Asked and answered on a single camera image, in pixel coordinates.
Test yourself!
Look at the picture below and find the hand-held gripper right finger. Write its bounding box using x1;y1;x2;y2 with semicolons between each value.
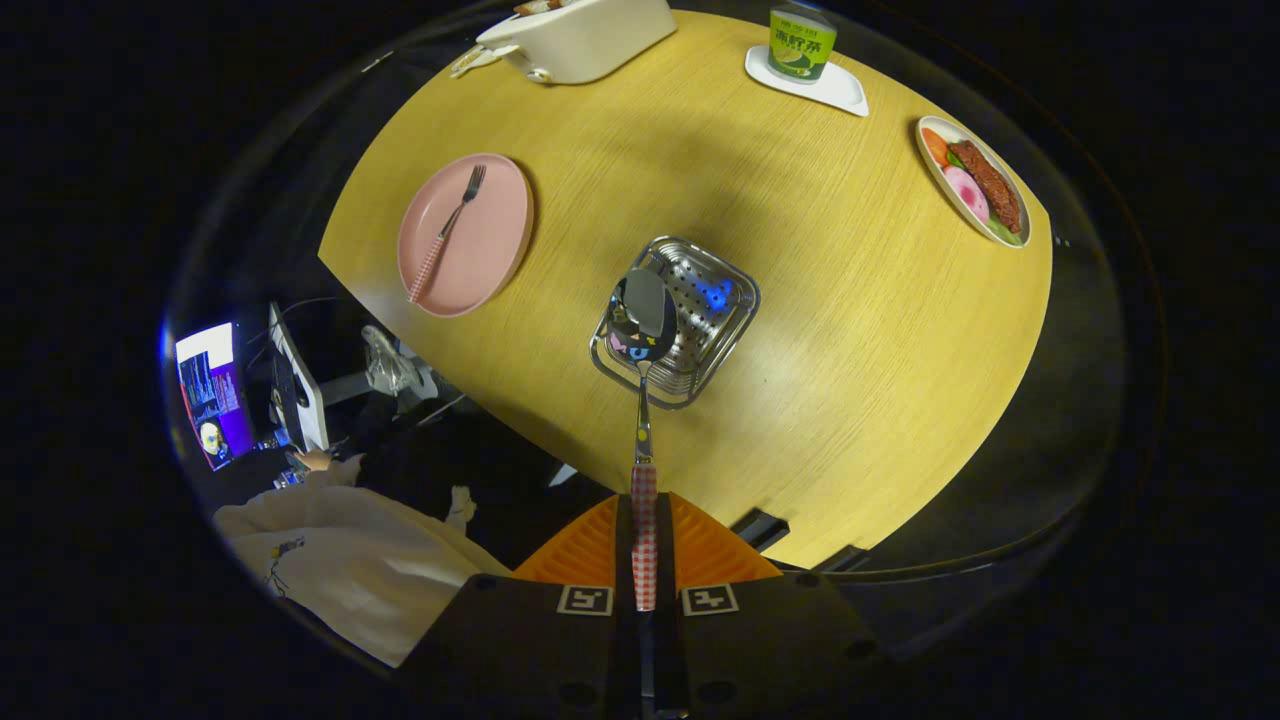
655;492;886;720

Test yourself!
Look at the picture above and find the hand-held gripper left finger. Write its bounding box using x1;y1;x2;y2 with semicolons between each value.
400;493;641;720

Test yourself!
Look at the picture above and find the checkered handle metal spoon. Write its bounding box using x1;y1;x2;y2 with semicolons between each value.
608;268;679;613

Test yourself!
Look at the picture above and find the checkered handle metal fork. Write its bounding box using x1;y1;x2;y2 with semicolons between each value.
407;165;487;304

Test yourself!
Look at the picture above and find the square metal drain basket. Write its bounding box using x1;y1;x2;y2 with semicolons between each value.
590;236;761;409

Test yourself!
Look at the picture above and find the shiny grey crumpled object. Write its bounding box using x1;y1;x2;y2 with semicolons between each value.
362;325;436;399

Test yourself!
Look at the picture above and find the pink round plate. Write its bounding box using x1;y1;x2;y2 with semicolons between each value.
397;153;534;319

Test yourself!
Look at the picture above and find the lit computer monitor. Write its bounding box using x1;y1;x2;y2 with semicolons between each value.
175;322;256;471

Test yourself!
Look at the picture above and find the white plate with food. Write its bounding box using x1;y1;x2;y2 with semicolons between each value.
915;116;1032;249

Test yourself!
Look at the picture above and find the white square coaster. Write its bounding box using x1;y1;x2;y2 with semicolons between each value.
744;45;869;118

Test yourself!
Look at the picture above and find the cream white toaster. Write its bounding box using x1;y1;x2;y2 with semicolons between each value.
475;0;678;86

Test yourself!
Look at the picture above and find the green label drink bottle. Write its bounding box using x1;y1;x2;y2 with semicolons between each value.
768;0;838;84

